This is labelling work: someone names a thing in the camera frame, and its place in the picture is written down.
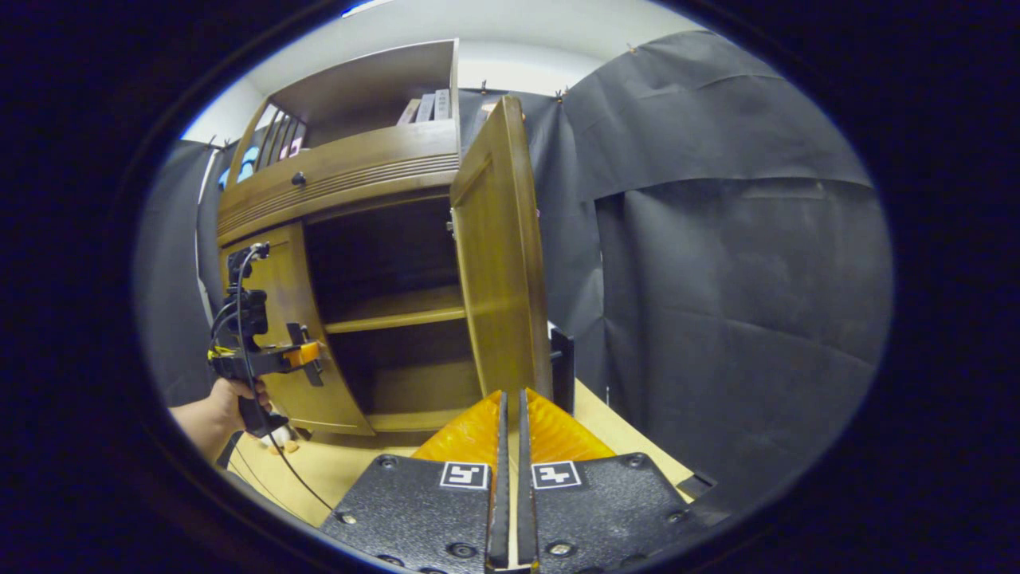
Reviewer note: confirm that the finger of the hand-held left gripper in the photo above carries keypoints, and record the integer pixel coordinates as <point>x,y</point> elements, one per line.
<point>303,355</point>

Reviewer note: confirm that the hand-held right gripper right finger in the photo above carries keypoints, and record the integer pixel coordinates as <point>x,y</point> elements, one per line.
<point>527,510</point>

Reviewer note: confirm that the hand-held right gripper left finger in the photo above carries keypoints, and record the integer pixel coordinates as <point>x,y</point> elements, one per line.
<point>499,510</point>

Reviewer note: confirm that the wooden cabinet door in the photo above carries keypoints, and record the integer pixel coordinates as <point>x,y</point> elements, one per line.
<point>498,263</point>
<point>287,279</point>

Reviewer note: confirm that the wooden double-door shoe cabinet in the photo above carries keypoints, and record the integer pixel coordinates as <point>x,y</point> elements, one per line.
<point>374,80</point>

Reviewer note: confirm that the wooden inner cabinet shelf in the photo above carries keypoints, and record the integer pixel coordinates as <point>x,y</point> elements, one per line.
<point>398,312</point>

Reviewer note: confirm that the wooden cabinet drawer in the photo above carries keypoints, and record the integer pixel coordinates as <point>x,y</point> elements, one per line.
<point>358,171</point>

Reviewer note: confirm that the penguin plush toy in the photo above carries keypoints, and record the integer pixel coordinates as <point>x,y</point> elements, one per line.
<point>280,440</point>

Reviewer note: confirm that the black drawer knob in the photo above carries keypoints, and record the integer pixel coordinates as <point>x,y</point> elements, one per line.
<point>298,178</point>

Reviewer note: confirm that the grey book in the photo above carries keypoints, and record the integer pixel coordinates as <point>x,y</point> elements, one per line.
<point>425,108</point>
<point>442,104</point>

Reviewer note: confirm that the black backdrop cloth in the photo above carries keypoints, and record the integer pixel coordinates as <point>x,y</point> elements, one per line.
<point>717,279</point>

